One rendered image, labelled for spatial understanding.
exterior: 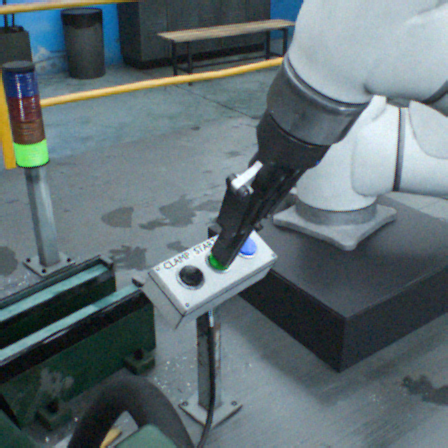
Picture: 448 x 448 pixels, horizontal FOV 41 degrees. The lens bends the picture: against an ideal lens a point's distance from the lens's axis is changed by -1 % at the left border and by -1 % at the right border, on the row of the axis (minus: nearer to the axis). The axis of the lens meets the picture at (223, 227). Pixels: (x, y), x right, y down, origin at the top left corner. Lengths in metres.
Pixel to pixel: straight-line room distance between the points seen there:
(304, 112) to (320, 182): 0.56
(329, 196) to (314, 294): 0.21
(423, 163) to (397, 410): 0.41
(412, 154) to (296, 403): 0.46
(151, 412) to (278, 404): 0.69
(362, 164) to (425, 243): 0.20
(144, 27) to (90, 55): 0.59
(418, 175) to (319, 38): 0.61
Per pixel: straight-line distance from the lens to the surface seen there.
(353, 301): 0.98
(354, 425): 0.94
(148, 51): 6.14
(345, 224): 1.14
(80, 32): 5.87
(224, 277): 0.76
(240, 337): 1.07
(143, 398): 0.28
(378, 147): 1.08
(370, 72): 0.52
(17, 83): 1.15
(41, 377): 0.93
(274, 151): 0.60
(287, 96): 0.56
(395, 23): 0.50
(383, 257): 1.11
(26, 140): 1.18
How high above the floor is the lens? 1.47
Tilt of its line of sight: 28 degrees down
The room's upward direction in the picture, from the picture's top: straight up
